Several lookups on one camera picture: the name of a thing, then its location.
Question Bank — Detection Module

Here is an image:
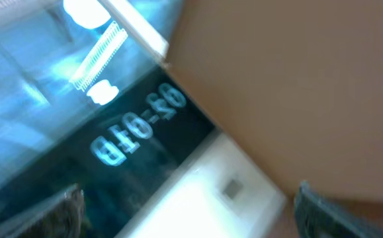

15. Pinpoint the ceiling air vent grille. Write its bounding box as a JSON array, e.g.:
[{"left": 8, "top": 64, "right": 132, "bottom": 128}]
[{"left": 69, "top": 21, "right": 128, "bottom": 92}]

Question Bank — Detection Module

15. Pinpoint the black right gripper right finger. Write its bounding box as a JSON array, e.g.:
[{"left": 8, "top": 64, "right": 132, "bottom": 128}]
[{"left": 294, "top": 181, "right": 383, "bottom": 238}]

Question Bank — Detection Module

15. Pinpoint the grey wall switch plate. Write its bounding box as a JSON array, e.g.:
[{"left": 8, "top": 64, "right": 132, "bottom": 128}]
[{"left": 222, "top": 178, "right": 243, "bottom": 200}]

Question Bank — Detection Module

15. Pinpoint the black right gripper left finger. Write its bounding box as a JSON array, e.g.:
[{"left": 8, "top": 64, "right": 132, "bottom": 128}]
[{"left": 0, "top": 184, "right": 85, "bottom": 238}]

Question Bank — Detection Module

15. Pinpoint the dark glass sign panel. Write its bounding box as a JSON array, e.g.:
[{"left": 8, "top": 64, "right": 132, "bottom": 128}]
[{"left": 0, "top": 67, "right": 216, "bottom": 237}]

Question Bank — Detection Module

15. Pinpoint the round ceiling light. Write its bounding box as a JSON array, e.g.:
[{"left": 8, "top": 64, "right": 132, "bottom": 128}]
[
  {"left": 63, "top": 0, "right": 111, "bottom": 30},
  {"left": 87, "top": 79, "right": 119, "bottom": 106}
]

